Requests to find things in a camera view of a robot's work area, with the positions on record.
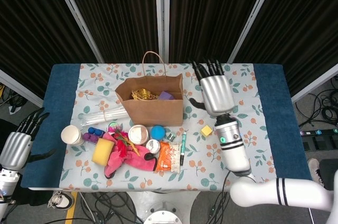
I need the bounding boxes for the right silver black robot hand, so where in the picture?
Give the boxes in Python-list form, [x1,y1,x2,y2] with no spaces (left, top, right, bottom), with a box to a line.
[189,59,236,117]

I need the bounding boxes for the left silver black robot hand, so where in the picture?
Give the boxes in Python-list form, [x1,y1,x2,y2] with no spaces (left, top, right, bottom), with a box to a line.
[0,107,58,171]

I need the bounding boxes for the small yellow cube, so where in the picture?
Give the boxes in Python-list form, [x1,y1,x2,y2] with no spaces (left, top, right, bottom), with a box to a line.
[200,125,213,137]

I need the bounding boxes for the purple cube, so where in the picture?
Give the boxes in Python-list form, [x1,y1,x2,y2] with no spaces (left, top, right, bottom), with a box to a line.
[157,90,175,100]

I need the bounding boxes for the brown paper handle bag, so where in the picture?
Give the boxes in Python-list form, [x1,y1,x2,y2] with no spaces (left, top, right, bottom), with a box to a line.
[114,51,184,127]

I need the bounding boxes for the gold foil snack package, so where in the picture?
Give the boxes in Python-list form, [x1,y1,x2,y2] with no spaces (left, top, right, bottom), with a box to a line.
[131,88,159,101]

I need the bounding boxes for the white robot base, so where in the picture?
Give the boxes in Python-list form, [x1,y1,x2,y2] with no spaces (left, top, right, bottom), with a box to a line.
[126,191,201,224]

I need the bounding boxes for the white paper cup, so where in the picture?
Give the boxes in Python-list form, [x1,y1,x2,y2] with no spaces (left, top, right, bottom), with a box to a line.
[60,125,86,146]

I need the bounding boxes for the orange snack packet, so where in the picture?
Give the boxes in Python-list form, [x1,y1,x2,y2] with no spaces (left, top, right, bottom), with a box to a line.
[155,141,183,173]

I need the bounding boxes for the brown lidded paper cup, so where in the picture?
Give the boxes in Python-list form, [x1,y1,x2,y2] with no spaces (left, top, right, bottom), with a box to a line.
[128,125,150,146]

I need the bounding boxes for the green pen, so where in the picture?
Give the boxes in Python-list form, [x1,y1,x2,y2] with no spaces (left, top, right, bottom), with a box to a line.
[180,130,189,166]

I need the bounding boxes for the white black-striped sneaker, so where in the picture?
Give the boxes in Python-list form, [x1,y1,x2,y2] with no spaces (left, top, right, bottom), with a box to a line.
[47,191,74,210]

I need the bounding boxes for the blue table cover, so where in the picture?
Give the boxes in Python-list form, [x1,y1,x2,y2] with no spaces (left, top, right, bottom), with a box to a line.
[21,63,315,191]

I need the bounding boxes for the blue ball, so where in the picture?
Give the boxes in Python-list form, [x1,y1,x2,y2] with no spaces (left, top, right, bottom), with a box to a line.
[150,125,166,140]

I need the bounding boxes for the purple plastic toy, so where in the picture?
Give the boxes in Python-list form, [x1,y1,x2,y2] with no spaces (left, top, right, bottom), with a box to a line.
[83,132,100,143]

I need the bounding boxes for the blue plastic toy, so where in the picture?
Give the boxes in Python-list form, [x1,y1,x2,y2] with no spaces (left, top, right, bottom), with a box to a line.
[88,126,105,137]

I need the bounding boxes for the small round white tin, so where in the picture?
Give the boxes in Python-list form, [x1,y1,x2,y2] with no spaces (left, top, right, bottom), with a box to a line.
[145,138,161,154]

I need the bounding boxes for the black ribbed partition panel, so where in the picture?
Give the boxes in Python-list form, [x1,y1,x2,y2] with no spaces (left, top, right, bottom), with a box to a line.
[232,0,338,95]
[60,0,159,63]
[168,0,270,63]
[0,0,98,98]

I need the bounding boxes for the yellow sponge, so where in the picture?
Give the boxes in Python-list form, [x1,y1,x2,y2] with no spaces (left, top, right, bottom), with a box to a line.
[91,138,116,166]

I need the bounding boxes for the floral tablecloth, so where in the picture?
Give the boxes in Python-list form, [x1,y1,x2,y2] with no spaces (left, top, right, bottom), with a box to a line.
[58,62,280,192]

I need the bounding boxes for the white straw bundle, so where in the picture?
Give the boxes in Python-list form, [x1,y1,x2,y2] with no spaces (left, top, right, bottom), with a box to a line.
[79,106,129,127]

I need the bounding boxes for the pink plush cloth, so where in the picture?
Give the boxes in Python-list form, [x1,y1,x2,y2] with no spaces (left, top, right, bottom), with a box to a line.
[103,132,158,180]

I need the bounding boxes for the small green round trinket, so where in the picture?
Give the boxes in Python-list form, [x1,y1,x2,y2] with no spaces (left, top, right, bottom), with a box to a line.
[107,121,125,133]

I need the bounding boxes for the black power strip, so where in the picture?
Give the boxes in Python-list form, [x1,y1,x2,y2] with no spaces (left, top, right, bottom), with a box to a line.
[299,128,338,137]

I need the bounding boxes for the colourful feather toy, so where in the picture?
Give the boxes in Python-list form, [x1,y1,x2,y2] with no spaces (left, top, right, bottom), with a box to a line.
[115,128,140,158]

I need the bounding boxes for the plain white sneaker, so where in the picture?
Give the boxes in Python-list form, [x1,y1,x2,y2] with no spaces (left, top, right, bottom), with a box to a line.
[307,157,324,186]

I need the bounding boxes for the grey partition rail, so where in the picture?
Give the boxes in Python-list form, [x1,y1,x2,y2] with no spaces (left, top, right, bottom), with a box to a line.
[0,69,44,108]
[290,64,338,103]

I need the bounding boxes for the slanted grey partition post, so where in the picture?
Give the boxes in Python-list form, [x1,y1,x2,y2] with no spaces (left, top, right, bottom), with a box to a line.
[49,0,105,63]
[227,0,280,63]

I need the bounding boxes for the upright grey partition post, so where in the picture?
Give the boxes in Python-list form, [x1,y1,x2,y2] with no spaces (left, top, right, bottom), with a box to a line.
[154,0,171,63]

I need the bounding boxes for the black floor cable tangle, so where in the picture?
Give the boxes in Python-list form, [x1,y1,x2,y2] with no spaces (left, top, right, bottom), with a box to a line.
[295,76,338,128]
[205,191,232,224]
[79,191,138,224]

